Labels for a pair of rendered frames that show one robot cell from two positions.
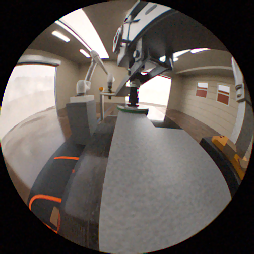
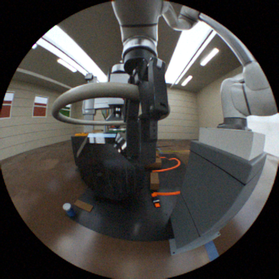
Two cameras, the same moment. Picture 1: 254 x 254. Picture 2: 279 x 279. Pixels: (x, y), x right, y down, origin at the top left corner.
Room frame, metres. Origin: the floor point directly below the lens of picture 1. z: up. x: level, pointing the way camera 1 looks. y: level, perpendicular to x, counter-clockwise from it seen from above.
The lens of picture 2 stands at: (1.45, 0.36, 0.87)
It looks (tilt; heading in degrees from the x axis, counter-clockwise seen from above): 9 degrees down; 188
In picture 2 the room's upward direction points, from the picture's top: straight up
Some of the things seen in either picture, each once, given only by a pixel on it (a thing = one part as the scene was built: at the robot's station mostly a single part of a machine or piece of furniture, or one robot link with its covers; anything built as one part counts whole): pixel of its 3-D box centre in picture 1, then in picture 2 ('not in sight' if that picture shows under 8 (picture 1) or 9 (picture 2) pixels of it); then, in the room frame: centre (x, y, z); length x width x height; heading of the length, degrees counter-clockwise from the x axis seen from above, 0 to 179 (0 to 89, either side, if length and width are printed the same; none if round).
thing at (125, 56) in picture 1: (144, 36); (118, 93); (0.43, -0.06, 1.32); 0.36 x 0.22 x 0.45; 20
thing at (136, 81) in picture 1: (137, 62); (117, 105); (0.49, -0.03, 1.14); 0.12 x 0.09 x 0.30; 20
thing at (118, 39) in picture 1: (124, 41); not in sight; (0.35, 0.04, 1.20); 0.15 x 0.10 x 0.15; 20
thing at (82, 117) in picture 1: (83, 122); (212, 202); (1.15, 0.82, 0.40); 0.50 x 0.50 x 0.80; 4
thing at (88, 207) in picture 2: not in sight; (83, 205); (1.05, -0.35, 0.02); 0.25 x 0.10 x 0.01; 93
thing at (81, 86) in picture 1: (81, 86); (234, 98); (1.16, 0.82, 1.05); 0.18 x 0.16 x 0.22; 10
